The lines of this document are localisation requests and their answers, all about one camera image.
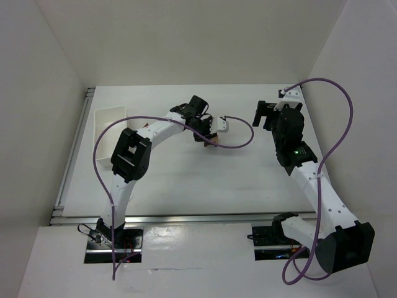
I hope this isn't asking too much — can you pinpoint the dark brown arch block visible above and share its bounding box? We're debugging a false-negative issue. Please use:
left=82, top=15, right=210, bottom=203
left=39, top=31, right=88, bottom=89
left=204, top=142, right=218, bottom=148

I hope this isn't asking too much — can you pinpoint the white plastic bin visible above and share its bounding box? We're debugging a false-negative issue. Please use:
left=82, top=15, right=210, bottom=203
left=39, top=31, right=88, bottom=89
left=93, top=105, right=130, bottom=168

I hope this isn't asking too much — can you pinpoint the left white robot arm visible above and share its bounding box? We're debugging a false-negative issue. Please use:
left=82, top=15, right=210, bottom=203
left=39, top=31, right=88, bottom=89
left=96, top=96, right=215, bottom=246

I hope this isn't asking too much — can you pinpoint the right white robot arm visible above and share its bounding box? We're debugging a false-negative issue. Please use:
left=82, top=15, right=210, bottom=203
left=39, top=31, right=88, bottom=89
left=253, top=101, right=375, bottom=274

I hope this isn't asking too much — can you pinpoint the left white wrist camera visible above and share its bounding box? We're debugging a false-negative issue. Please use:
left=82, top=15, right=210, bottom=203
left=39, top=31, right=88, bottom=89
left=210, top=117, right=229, bottom=134

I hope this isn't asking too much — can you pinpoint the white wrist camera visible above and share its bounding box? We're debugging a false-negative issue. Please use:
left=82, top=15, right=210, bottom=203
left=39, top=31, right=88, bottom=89
left=210, top=117, right=229, bottom=134
left=274, top=87, right=302, bottom=111

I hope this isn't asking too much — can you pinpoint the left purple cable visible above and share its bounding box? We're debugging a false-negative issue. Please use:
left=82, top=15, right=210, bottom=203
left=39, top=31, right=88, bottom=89
left=92, top=115, right=255, bottom=281

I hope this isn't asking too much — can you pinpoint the purple cable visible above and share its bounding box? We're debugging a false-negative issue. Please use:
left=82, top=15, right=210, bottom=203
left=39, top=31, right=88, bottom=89
left=92, top=115, right=255, bottom=281
left=282, top=77, right=354, bottom=286

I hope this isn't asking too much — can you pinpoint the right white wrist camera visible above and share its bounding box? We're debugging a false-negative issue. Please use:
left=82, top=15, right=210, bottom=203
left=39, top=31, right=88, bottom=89
left=274, top=87, right=302, bottom=111

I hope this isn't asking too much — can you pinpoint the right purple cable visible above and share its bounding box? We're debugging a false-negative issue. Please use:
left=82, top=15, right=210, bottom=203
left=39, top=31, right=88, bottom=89
left=282, top=77, right=354, bottom=286

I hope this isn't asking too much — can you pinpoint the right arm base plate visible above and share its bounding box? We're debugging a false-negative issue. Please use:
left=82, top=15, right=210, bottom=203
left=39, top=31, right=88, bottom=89
left=247, top=226, right=302, bottom=261

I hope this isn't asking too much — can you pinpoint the left aluminium rail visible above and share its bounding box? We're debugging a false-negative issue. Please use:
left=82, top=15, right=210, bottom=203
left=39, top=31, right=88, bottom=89
left=54, top=87, right=96, bottom=210

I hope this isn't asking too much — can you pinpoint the aluminium rail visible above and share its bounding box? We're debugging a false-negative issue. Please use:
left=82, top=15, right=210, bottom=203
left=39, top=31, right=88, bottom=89
left=51, top=211, right=342, bottom=226
left=54, top=87, right=96, bottom=210

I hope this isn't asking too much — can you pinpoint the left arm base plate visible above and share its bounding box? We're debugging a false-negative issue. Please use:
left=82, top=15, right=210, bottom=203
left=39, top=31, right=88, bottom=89
left=84, top=228, right=143, bottom=264

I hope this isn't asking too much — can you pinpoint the front aluminium rail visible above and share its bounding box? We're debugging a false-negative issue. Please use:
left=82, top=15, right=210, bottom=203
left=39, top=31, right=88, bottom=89
left=51, top=211, right=342, bottom=226

